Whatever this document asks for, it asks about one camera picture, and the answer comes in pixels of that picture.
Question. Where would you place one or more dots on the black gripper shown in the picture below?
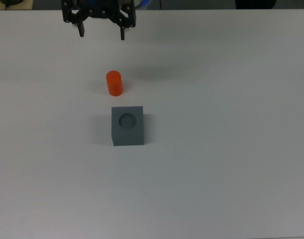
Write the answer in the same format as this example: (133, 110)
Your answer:
(99, 10)

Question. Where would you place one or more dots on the orange cylinder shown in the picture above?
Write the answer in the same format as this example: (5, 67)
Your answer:
(115, 83)

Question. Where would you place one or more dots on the grey block with round hole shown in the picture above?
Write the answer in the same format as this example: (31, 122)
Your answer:
(131, 135)

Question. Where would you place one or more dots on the black round object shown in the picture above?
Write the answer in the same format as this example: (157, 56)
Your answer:
(8, 2)

